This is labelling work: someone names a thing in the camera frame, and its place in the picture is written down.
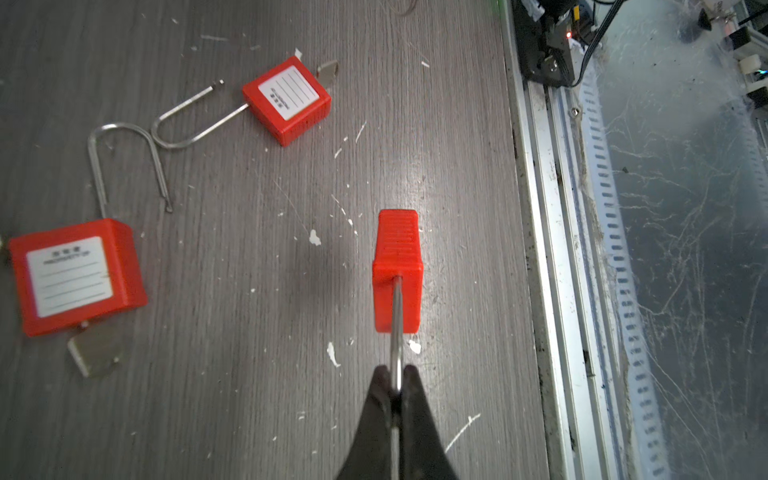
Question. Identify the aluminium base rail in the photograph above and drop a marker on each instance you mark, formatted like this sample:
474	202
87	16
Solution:
584	426

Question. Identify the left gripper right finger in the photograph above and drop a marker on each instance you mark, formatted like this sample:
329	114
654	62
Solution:
421	454

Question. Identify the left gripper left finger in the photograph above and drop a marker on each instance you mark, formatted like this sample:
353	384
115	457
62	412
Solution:
370	455

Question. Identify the red padlock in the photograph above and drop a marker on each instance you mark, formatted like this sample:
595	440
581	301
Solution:
287	100
75	277
397	282

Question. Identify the white slotted cable duct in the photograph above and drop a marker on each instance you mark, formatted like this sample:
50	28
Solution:
648	453

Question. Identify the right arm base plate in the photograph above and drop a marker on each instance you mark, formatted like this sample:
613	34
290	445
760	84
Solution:
542	32

